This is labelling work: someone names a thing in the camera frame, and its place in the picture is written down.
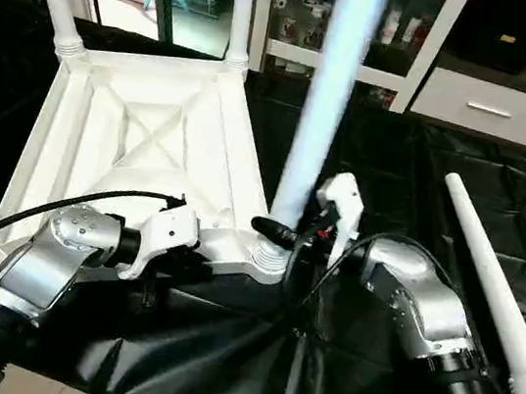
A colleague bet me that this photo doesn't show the white plastic table top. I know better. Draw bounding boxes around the white plastic table top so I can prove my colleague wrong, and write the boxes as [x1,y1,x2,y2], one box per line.
[0,19,319,345]

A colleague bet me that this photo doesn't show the black table mat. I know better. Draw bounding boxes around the black table mat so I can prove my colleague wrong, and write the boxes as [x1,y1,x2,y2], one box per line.
[0,0,526,394]

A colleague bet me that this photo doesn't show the white drawer unit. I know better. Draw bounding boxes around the white drawer unit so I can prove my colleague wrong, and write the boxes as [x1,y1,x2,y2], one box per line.
[406,64,526,150]

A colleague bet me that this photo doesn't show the white glass door cabinet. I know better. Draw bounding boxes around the white glass door cabinet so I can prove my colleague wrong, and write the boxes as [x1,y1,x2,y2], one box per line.
[255,0,471,123]

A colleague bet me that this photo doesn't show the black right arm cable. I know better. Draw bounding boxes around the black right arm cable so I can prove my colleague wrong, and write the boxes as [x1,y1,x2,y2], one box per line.
[271,216,480,367]

